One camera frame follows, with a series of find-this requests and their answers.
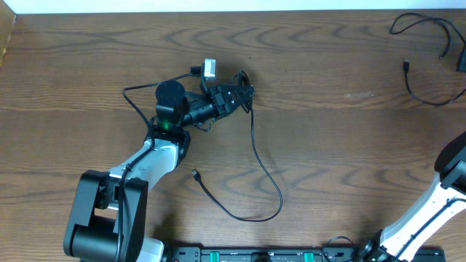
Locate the left camera cable black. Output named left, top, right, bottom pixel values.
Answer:
left=114, top=65, right=205, bottom=262

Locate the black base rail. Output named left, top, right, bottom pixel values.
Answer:
left=163, top=246, right=446, bottom=262

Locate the black usb cable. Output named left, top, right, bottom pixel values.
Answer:
left=191, top=69, right=284, bottom=223

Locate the wooden side panel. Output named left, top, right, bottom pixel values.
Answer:
left=0, top=0, right=17, bottom=65

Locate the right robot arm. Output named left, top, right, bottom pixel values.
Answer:
left=353, top=133, right=465, bottom=261

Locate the thin black cable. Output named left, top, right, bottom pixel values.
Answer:
left=389, top=12, right=466, bottom=107

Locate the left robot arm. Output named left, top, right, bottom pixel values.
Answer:
left=63, top=80, right=254, bottom=261

